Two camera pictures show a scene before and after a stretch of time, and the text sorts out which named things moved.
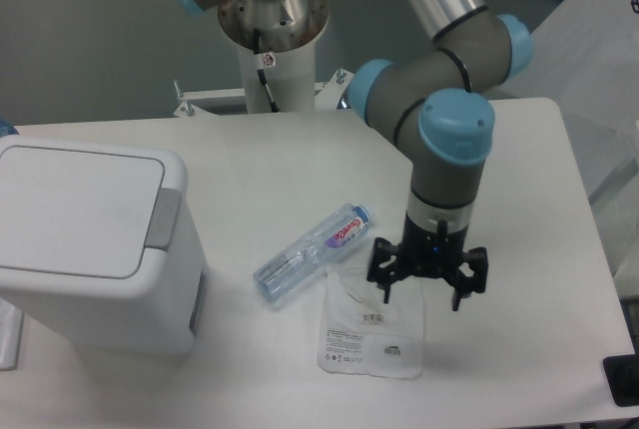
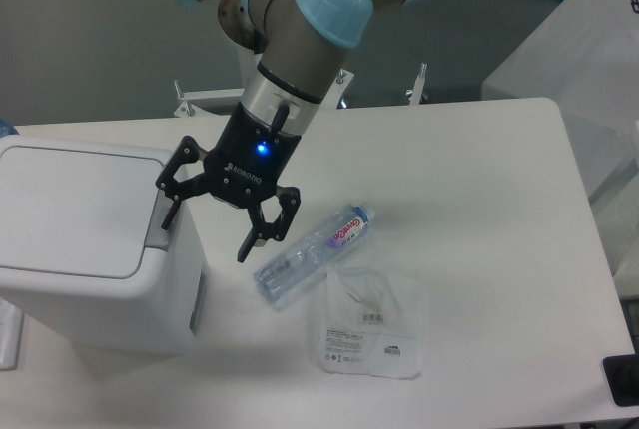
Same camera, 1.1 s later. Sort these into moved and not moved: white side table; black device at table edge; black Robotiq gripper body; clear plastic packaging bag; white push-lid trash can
Moved: black Robotiq gripper body
Not moved: black device at table edge; white push-lid trash can; clear plastic packaging bag; white side table
